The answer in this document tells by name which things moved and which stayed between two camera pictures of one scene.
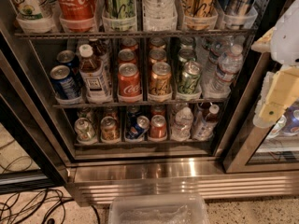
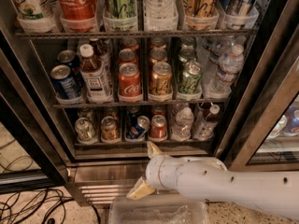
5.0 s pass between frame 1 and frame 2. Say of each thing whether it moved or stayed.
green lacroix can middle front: stayed
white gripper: moved
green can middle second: stayed
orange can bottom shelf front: stayed
